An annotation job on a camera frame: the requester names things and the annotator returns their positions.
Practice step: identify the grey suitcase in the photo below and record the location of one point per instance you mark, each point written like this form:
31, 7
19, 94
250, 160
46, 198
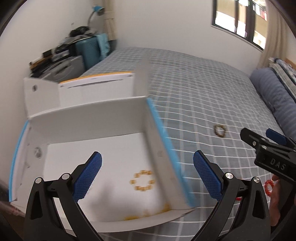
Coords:
66, 69

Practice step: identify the grey checked bed sheet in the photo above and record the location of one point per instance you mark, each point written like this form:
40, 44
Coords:
203, 104

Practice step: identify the teal suitcase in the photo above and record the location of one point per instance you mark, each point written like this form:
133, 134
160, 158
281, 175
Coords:
89, 50

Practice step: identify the right hand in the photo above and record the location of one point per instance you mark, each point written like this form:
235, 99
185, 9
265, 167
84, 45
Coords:
274, 210

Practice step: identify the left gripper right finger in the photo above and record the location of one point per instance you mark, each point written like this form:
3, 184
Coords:
251, 221

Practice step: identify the blue desk lamp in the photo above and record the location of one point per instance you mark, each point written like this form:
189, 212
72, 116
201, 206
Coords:
96, 19

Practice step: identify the blue striped pillow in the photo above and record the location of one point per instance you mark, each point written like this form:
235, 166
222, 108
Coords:
277, 98

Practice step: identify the white cardboard box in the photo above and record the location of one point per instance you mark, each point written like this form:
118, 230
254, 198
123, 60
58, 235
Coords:
140, 183

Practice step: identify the folded patterned quilt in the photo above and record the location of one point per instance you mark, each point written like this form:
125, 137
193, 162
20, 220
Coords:
285, 75

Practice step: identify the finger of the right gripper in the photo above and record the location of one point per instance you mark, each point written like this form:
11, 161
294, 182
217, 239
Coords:
253, 139
279, 138

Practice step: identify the teal cloth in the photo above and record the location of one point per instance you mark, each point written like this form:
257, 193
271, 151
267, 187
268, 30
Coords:
104, 45

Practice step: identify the dark framed window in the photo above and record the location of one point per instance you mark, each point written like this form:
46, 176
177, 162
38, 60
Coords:
244, 18

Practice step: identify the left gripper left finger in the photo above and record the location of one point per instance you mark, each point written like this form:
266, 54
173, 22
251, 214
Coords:
42, 220

